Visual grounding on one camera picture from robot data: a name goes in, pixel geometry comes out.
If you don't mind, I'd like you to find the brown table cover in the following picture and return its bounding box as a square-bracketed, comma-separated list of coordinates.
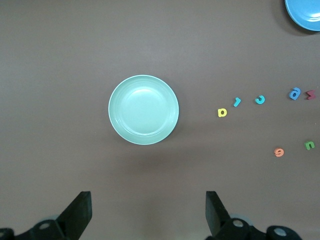
[0, 0, 320, 240]

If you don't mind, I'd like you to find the light green round plate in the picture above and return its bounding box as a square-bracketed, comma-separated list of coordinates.
[107, 74, 180, 146]

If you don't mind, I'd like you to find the blue foam letter a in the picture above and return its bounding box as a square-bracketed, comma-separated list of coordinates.
[288, 86, 301, 101]

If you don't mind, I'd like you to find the dark red foam letter m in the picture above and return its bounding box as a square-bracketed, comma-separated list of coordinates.
[303, 89, 317, 101]

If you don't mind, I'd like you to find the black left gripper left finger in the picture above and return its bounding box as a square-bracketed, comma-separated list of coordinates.
[27, 191, 93, 240]

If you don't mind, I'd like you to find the blue round plate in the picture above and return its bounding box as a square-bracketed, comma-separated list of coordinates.
[284, 0, 320, 32]

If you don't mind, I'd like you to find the orange foam number six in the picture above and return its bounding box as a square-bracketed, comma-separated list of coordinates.
[273, 146, 286, 158]

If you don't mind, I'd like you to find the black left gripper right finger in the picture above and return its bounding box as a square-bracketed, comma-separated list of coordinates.
[205, 191, 266, 240]

